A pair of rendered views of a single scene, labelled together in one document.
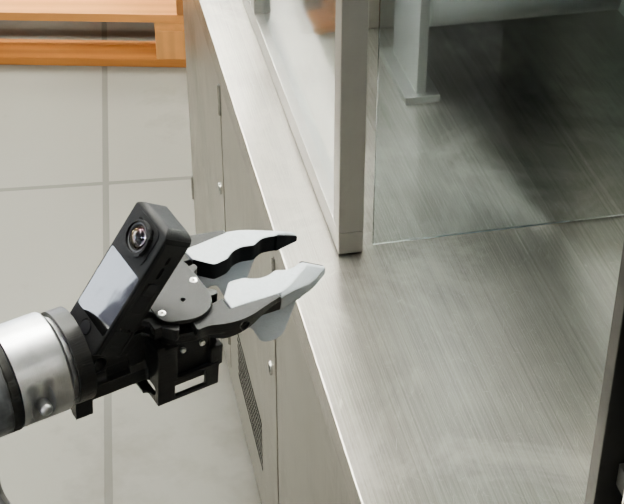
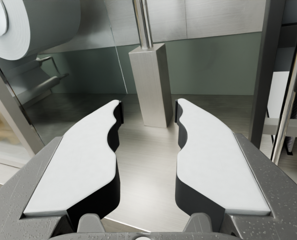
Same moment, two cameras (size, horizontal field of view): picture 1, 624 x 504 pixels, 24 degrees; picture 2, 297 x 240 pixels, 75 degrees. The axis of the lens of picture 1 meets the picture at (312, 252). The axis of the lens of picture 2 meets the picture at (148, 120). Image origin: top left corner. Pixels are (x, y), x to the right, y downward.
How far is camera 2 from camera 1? 1.04 m
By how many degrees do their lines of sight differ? 42
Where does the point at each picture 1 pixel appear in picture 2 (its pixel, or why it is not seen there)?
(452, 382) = (129, 173)
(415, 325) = not seen: hidden behind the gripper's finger
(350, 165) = (32, 141)
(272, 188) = (0, 178)
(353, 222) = not seen: hidden behind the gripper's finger
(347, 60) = (3, 98)
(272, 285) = (211, 131)
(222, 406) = not seen: outside the picture
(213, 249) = (78, 163)
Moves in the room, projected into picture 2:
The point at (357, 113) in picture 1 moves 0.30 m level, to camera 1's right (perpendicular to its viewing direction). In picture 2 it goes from (22, 119) to (103, 76)
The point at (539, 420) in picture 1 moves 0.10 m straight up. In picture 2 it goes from (162, 159) to (157, 131)
